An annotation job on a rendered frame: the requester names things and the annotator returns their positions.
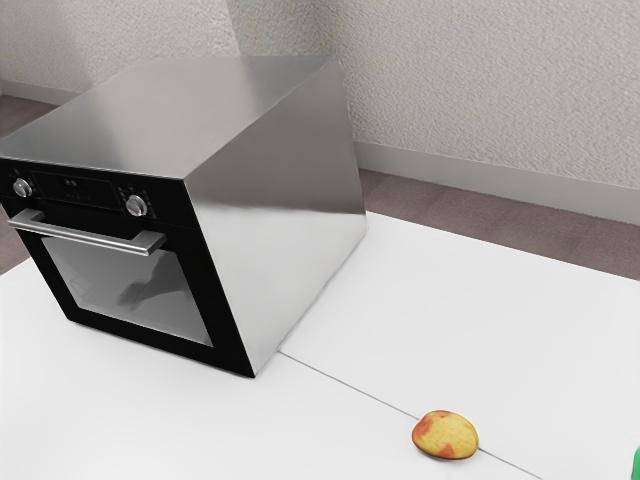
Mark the yellow red apple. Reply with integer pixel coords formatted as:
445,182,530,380
411,409,480,461

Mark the stainless steel oven black door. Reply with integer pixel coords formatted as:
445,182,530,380
0,55,369,380

